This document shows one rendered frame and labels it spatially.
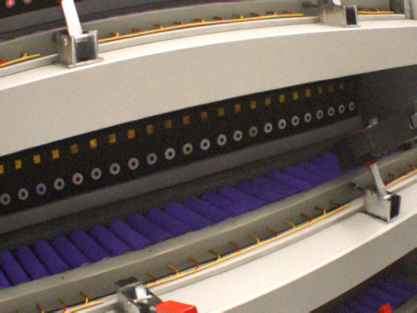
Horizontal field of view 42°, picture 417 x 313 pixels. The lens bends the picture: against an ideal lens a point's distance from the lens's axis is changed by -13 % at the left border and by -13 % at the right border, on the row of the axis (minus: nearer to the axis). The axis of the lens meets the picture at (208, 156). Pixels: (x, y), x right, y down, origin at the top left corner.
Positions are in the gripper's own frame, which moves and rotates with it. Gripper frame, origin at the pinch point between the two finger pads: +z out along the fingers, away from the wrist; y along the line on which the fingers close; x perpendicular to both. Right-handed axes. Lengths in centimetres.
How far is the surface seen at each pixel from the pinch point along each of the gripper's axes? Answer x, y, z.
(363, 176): -2.7, 2.3, 4.2
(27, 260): -0.1, -32.3, 9.3
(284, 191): -1.1, -5.7, 7.8
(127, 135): 8.6, -17.8, 11.5
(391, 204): -6.4, 0.7, -0.2
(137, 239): -1.0, -21.9, 7.6
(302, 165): 1.0, 0.5, 11.4
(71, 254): -0.6, -28.1, 8.2
